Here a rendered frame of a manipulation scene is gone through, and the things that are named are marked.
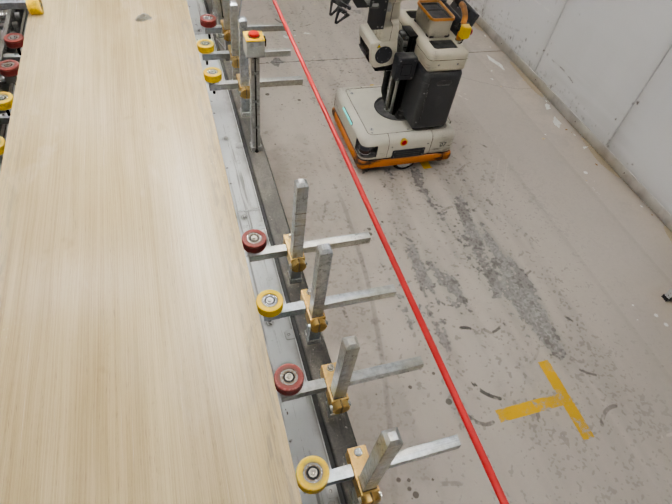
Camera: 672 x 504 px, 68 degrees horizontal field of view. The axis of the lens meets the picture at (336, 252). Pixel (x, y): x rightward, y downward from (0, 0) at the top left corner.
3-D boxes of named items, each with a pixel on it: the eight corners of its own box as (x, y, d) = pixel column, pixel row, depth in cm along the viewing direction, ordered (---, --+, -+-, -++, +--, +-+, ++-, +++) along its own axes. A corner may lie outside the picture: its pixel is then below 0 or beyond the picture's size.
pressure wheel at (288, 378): (283, 413, 136) (284, 395, 128) (267, 390, 140) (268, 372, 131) (307, 397, 140) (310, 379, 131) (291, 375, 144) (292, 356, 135)
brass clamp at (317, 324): (316, 295, 161) (317, 286, 157) (328, 330, 153) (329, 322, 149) (298, 298, 160) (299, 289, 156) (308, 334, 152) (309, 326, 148)
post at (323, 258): (315, 334, 166) (329, 240, 129) (318, 343, 164) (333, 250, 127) (305, 336, 165) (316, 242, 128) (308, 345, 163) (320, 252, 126)
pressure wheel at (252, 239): (256, 271, 166) (256, 249, 157) (237, 260, 168) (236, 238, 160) (271, 257, 171) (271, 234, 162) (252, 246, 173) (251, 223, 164)
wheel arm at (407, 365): (417, 361, 153) (420, 354, 150) (421, 370, 151) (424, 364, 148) (279, 392, 142) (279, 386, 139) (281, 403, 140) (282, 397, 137)
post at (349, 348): (334, 411, 155) (356, 333, 119) (338, 422, 153) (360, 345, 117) (324, 414, 154) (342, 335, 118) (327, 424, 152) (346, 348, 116)
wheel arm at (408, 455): (452, 438, 138) (457, 432, 134) (457, 450, 136) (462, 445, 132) (300, 481, 126) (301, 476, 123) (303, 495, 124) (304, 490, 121)
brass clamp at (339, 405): (337, 368, 149) (339, 361, 145) (350, 411, 141) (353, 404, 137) (317, 373, 147) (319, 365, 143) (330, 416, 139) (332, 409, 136)
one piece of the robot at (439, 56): (411, 96, 360) (442, -27, 296) (442, 143, 328) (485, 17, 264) (368, 99, 351) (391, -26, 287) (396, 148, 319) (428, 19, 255)
